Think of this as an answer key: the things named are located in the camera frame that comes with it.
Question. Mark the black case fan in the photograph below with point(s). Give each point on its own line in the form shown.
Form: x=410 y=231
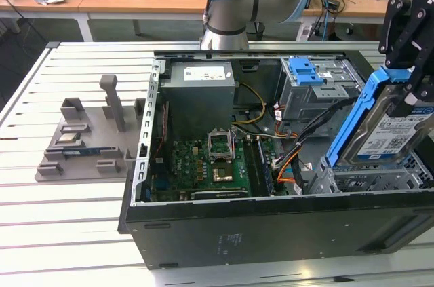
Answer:
x=159 y=131

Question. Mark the CPU socket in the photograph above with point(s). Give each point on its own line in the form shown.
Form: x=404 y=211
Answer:
x=222 y=173

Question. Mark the blue RAM stick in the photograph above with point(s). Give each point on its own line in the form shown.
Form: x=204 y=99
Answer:
x=265 y=168
x=84 y=152

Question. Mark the silver CPU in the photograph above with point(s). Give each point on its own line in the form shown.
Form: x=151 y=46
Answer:
x=69 y=137

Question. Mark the green motherboard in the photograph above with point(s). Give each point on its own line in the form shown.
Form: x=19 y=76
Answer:
x=190 y=171

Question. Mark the hard disk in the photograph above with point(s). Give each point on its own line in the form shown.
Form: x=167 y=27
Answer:
x=383 y=137

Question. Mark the blue plastic drive latch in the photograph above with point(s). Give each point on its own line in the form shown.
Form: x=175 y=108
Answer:
x=303 y=71

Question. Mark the black RAM slot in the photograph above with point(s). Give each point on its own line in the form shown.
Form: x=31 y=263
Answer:
x=251 y=165

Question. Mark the grey parts rack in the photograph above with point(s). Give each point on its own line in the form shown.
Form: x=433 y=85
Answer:
x=91 y=120

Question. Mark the silver disk bay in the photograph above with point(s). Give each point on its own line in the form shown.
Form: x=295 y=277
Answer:
x=369 y=180

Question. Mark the grey power supply unit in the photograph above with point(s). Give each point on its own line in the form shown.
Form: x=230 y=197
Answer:
x=196 y=104

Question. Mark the black PC case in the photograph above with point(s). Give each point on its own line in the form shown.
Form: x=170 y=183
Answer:
x=271 y=232

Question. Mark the grey metal drive cage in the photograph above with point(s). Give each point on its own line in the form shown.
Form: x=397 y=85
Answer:
x=305 y=104

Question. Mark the black graphics card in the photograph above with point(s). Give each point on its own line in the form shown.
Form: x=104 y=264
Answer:
x=220 y=194

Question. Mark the white power strip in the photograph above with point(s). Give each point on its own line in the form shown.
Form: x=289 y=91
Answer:
x=305 y=31

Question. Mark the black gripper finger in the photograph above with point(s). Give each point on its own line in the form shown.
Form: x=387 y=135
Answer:
x=400 y=36
x=425 y=80

